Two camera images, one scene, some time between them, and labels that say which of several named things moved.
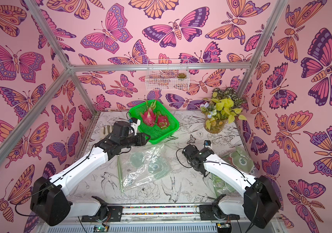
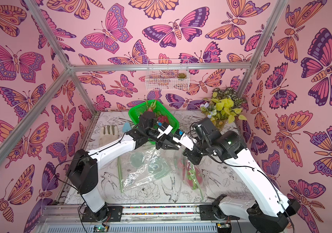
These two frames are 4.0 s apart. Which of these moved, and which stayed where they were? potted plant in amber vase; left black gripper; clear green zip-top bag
Moved: left black gripper
Stayed: potted plant in amber vase; clear green zip-top bag
